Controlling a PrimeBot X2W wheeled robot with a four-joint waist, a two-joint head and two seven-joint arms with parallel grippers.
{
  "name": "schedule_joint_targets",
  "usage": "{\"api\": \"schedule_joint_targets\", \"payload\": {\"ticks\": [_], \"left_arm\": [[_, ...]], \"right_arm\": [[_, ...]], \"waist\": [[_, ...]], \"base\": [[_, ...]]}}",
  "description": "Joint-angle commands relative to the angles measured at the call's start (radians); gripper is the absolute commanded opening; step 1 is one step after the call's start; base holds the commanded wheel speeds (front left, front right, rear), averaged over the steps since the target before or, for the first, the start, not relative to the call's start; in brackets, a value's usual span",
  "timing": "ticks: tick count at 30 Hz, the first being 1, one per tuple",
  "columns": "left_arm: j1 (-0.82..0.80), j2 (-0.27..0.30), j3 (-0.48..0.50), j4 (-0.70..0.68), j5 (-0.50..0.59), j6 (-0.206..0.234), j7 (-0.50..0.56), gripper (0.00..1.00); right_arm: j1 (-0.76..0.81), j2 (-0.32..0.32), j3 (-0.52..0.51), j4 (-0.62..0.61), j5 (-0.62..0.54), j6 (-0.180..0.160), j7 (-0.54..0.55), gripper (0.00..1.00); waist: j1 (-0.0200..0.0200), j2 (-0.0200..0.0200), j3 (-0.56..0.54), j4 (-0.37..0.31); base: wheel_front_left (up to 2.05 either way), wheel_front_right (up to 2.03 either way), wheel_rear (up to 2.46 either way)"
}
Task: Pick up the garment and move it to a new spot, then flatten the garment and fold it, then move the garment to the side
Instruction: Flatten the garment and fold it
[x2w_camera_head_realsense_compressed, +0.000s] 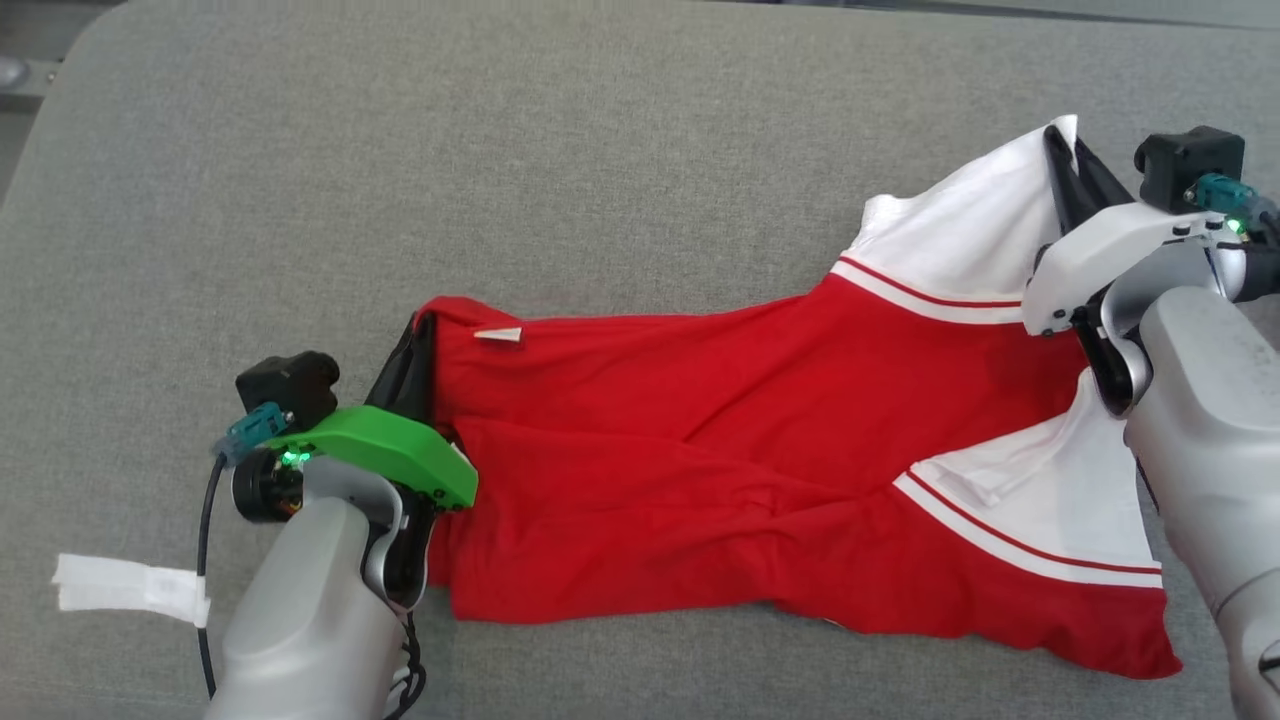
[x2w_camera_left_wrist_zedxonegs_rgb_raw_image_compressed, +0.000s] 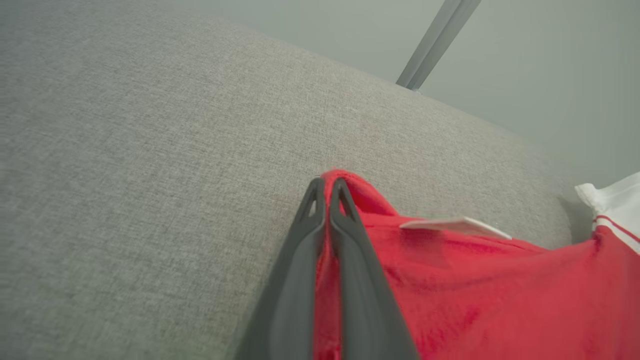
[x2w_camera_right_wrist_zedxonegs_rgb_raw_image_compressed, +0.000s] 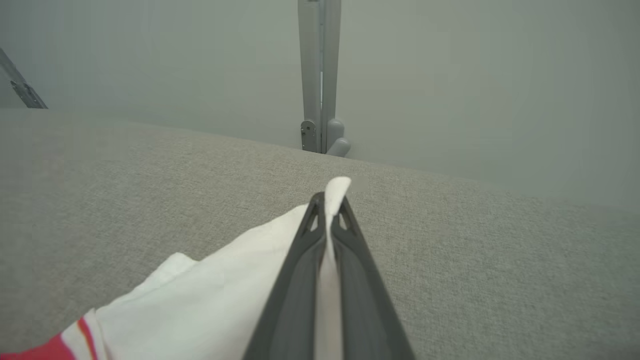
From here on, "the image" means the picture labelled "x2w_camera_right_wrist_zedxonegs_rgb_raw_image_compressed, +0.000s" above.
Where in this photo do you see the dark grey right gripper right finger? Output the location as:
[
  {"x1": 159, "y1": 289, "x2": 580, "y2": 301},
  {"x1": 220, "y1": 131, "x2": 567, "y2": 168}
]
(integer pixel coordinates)
[{"x1": 330, "y1": 195, "x2": 416, "y2": 360}]

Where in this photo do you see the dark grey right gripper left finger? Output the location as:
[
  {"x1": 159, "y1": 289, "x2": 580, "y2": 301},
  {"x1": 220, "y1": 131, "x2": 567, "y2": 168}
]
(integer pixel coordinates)
[{"x1": 243, "y1": 191, "x2": 328, "y2": 360}]

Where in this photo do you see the red white printed jersey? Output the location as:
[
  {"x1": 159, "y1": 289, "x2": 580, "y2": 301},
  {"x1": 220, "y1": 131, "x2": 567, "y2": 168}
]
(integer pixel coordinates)
[{"x1": 0, "y1": 176, "x2": 352, "y2": 360}]

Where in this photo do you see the upright grey metal post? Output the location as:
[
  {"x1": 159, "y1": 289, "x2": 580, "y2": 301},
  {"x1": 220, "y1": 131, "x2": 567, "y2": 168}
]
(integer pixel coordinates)
[{"x1": 298, "y1": 0, "x2": 352, "y2": 158}]

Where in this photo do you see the slanted grey metal post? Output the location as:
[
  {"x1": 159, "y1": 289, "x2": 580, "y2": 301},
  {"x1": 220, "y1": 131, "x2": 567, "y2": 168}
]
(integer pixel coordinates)
[{"x1": 0, "y1": 47, "x2": 49, "y2": 110}]

